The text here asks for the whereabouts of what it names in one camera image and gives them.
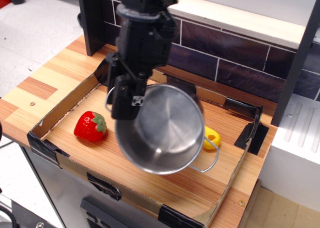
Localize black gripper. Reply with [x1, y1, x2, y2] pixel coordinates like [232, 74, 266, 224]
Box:
[108, 6, 177, 120]

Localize stainless steel pot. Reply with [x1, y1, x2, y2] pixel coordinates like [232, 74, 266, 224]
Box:
[115, 84, 207, 175]

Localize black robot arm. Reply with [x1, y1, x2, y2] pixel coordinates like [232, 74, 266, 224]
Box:
[106, 0, 178, 120]

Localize cardboard fence with black tape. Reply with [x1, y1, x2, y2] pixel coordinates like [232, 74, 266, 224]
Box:
[27, 62, 268, 227]

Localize red toy strawberry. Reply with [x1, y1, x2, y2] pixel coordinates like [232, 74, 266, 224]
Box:
[73, 111, 107, 141]

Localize yellow toy fruit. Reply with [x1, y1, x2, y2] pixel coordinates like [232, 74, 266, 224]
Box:
[203, 126, 221, 150]

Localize light wooden shelf board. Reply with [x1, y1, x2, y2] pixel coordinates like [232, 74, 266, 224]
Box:
[82, 0, 307, 50]

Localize black oven control panel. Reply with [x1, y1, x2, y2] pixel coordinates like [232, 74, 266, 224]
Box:
[79, 197, 133, 228]

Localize white toy sink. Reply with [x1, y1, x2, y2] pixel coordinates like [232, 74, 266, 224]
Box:
[259, 94, 320, 211]

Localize dark shelf post left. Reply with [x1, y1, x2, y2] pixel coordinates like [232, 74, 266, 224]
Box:
[78, 0, 121, 56]

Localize dark shelf post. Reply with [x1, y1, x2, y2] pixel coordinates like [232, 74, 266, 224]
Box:
[78, 0, 121, 56]
[271, 0, 320, 127]

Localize dark shelf post right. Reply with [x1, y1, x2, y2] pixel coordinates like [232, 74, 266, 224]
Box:
[271, 0, 320, 127]

